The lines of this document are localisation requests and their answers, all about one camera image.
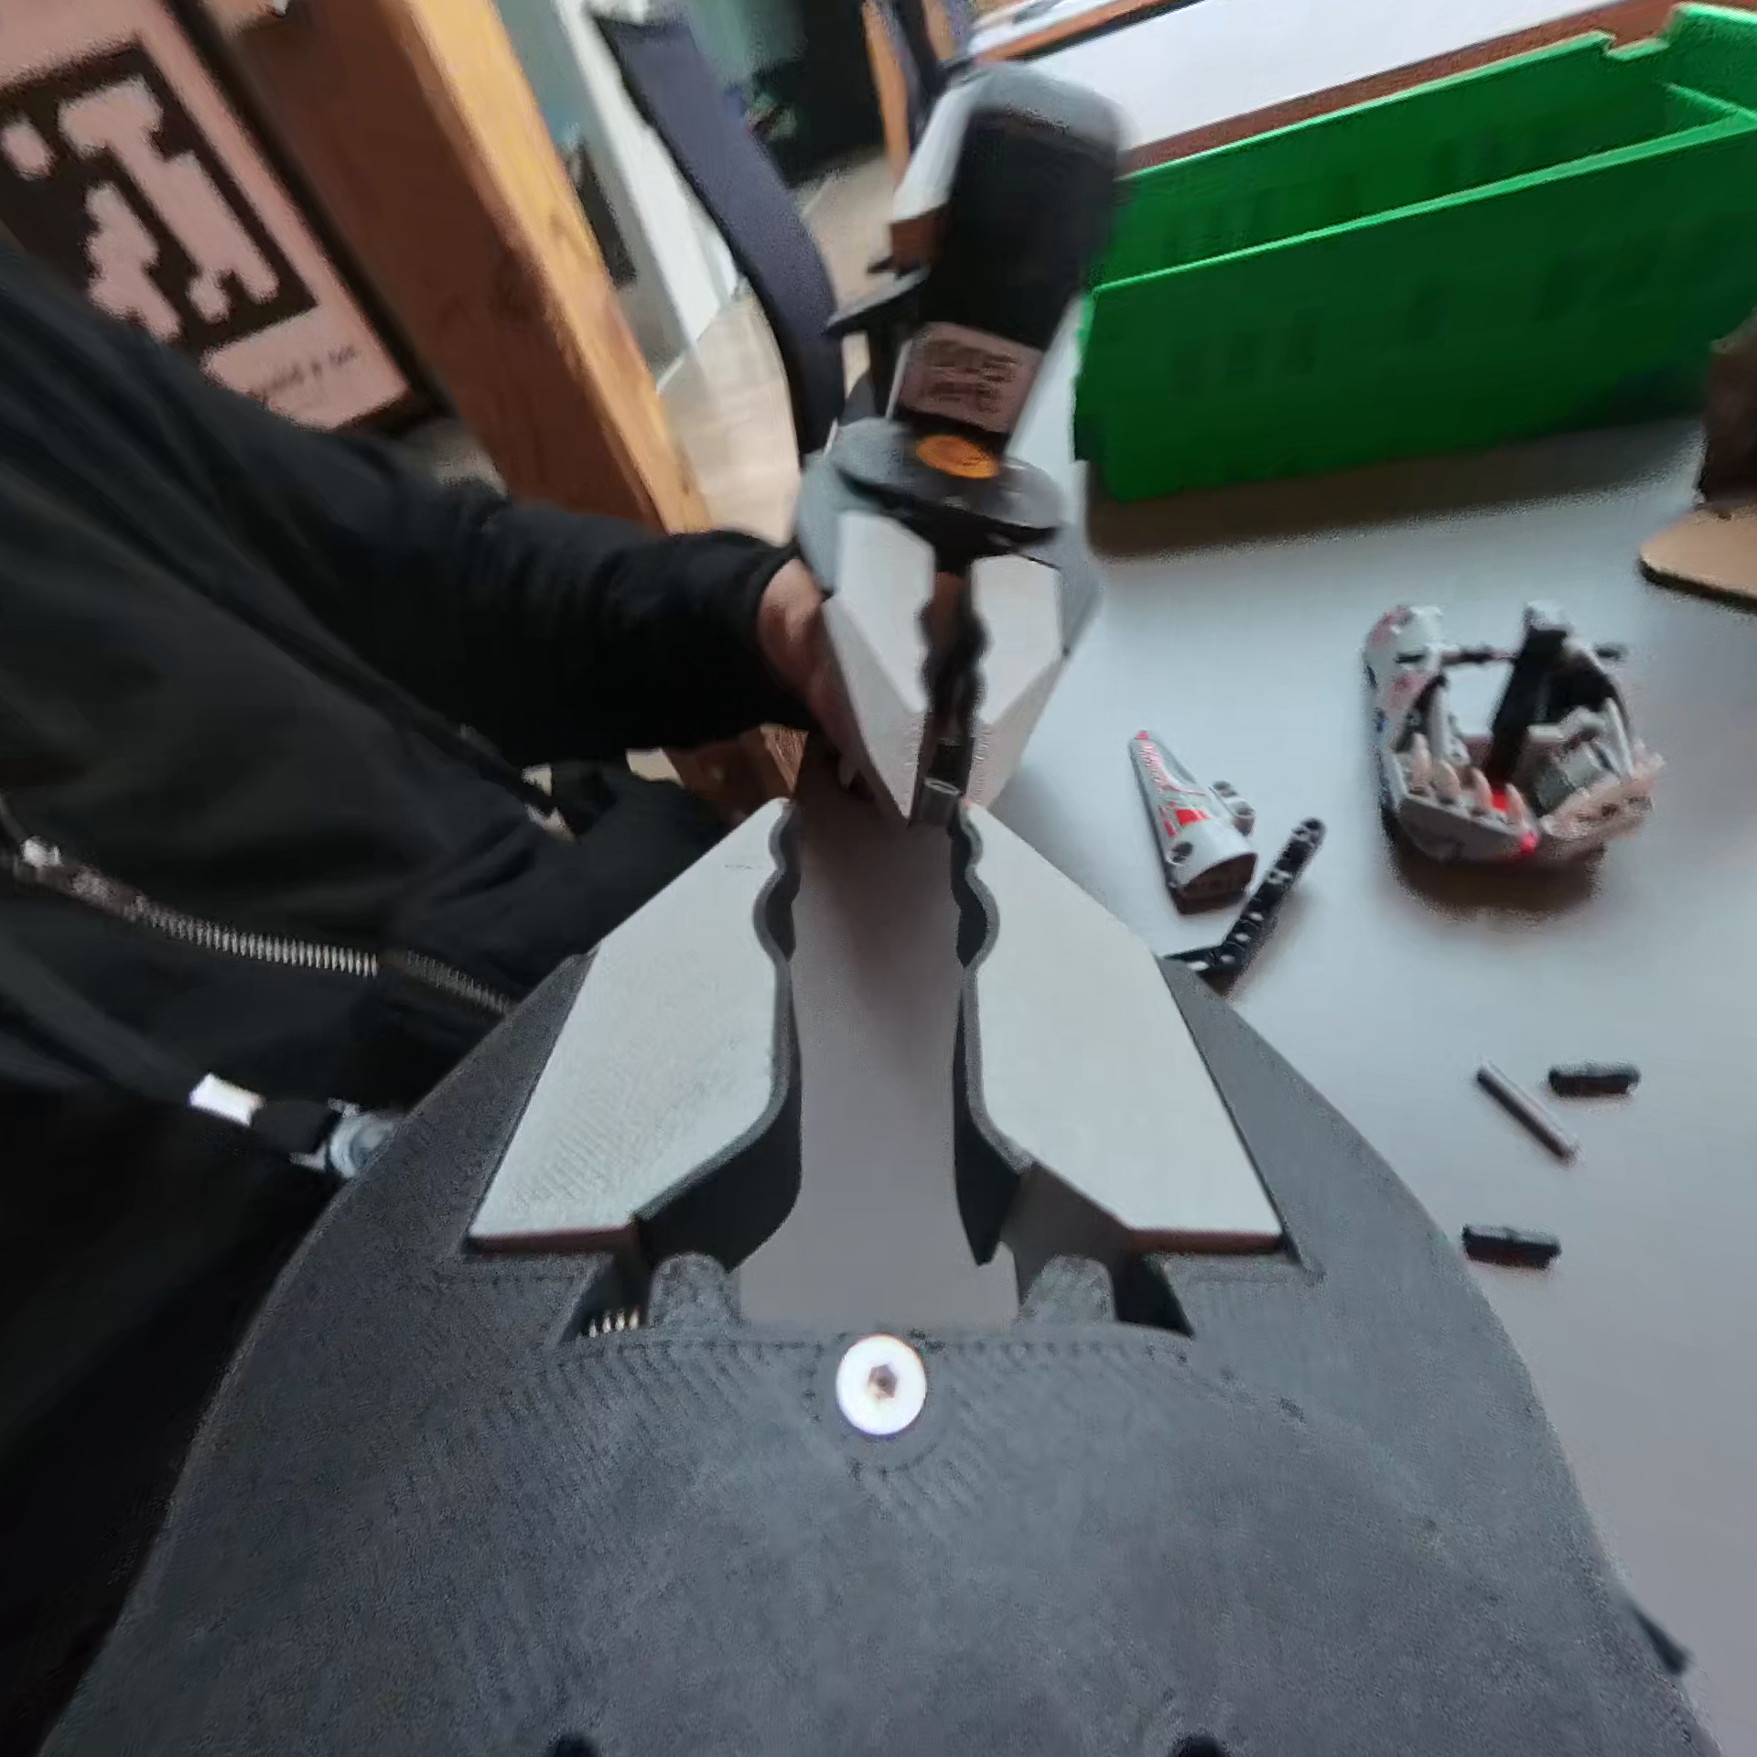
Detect person's left hand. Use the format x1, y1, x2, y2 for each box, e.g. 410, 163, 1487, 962
755, 553, 862, 772

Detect wooden table leg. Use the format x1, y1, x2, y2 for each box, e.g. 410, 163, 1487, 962
178, 0, 813, 825

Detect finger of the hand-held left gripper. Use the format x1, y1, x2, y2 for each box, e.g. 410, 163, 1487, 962
821, 513, 953, 825
959, 559, 1074, 806

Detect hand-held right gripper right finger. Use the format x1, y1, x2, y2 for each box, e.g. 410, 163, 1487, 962
951, 804, 1287, 1266

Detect person's left forearm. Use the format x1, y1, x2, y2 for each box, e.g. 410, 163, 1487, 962
317, 485, 813, 770

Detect cardboard stand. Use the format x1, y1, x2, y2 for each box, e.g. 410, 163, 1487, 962
1637, 329, 1757, 612

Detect black strap with metal clip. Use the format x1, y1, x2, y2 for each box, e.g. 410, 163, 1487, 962
190, 1074, 408, 1175

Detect grey desk with wooden edge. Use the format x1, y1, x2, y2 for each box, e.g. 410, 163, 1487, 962
961, 0, 1696, 179

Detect grey lego axle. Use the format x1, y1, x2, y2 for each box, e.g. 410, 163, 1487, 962
1475, 1061, 1578, 1161

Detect grey white lego model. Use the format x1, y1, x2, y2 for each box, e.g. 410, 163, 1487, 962
1362, 600, 1667, 865

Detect dark blue office chair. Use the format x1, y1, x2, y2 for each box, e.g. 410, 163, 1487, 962
597, 5, 935, 460

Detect printed marker board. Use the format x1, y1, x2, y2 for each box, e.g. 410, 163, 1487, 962
0, 0, 413, 430

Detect green plastic bin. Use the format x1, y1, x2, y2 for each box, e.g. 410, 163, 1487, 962
1074, 0, 1757, 501

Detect black angled lego beam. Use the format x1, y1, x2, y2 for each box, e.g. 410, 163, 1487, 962
1165, 818, 1329, 982

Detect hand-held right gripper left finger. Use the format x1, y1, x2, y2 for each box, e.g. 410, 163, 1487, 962
467, 800, 805, 1270

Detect white red lego panel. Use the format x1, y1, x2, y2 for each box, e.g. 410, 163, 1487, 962
1129, 729, 1259, 910

